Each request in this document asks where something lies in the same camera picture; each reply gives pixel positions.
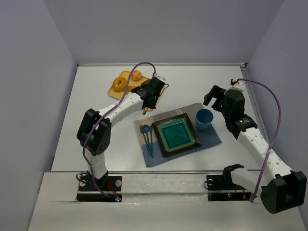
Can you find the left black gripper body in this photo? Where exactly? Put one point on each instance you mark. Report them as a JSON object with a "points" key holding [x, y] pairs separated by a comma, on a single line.
{"points": [[150, 96]]}

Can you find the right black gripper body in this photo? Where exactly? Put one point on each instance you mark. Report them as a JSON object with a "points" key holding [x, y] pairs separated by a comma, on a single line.
{"points": [[217, 96]]}

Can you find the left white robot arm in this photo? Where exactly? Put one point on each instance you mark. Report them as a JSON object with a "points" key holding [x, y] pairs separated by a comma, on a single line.
{"points": [[94, 133]]}

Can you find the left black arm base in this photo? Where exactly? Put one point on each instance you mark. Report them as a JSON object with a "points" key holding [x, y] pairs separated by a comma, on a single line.
{"points": [[110, 188]]}

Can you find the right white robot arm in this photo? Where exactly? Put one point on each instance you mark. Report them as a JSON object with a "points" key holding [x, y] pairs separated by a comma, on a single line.
{"points": [[278, 186]]}

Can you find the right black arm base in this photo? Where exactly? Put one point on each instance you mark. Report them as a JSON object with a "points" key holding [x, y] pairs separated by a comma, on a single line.
{"points": [[220, 187]]}

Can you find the round bread roll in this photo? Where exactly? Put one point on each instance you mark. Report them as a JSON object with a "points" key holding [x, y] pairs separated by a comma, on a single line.
{"points": [[136, 75]]}

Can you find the filled sandwich bun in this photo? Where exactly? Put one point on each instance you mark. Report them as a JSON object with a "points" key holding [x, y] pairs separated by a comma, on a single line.
{"points": [[130, 88]]}

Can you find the blue plastic cup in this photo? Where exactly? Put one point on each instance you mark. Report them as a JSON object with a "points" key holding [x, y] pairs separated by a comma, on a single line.
{"points": [[203, 119]]}

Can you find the orange bagel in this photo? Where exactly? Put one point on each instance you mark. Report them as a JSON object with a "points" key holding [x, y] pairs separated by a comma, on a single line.
{"points": [[119, 84]]}

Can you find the blue plastic spoon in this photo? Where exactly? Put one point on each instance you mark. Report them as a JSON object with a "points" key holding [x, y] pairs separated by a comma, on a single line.
{"points": [[145, 129]]}

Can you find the blue beige cloth placemat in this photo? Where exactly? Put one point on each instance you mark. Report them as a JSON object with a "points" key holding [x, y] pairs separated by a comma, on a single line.
{"points": [[208, 138]]}

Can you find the square teal ceramic plate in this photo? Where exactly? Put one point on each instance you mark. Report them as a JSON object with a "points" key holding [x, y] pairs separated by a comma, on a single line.
{"points": [[175, 135]]}

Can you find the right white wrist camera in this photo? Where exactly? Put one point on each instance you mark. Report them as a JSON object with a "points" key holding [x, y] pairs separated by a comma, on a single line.
{"points": [[237, 85]]}

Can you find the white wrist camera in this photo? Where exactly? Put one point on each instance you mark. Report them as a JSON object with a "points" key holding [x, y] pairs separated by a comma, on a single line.
{"points": [[159, 77], [237, 85]]}

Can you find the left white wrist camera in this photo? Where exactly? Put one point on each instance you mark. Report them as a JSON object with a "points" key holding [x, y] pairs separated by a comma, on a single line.
{"points": [[159, 77]]}

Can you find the metal table edge rail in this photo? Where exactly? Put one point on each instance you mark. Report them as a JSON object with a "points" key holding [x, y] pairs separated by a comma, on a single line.
{"points": [[165, 64]]}

